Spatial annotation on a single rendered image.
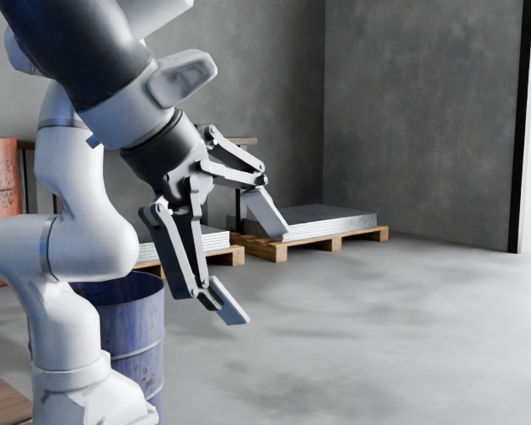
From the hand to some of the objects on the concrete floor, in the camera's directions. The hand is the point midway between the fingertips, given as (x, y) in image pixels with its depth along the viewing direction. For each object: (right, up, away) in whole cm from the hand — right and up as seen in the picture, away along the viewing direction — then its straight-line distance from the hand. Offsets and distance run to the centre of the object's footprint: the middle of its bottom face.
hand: (255, 268), depth 68 cm
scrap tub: (-51, -64, +125) cm, 150 cm away
